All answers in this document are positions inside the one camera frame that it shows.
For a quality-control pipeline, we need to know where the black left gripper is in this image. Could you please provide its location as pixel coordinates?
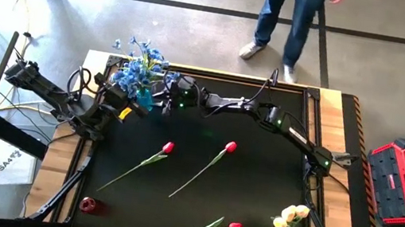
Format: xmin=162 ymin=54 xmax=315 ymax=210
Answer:
xmin=88 ymin=71 xmax=155 ymax=125

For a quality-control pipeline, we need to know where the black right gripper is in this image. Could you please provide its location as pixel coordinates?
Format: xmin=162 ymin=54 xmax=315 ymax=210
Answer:
xmin=148 ymin=70 xmax=208 ymax=121

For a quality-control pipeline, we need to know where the blue glass vase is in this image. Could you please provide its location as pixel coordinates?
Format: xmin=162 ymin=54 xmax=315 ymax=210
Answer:
xmin=133 ymin=86 xmax=157 ymax=112

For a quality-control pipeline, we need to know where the red glass vase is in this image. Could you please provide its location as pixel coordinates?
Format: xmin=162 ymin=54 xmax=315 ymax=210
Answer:
xmin=77 ymin=195 xmax=108 ymax=217

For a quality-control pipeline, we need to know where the black base beam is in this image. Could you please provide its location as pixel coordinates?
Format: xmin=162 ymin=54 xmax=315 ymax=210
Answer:
xmin=0 ymin=111 xmax=53 ymax=162

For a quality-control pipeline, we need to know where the person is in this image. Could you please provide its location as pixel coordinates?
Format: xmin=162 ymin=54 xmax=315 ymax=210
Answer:
xmin=235 ymin=0 xmax=349 ymax=91

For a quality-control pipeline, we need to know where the white paper sheet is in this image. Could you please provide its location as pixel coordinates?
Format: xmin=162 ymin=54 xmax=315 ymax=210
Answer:
xmin=0 ymin=138 xmax=40 ymax=195

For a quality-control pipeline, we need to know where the black aluminium table frame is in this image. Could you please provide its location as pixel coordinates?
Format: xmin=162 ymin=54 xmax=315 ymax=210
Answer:
xmin=48 ymin=49 xmax=381 ymax=227

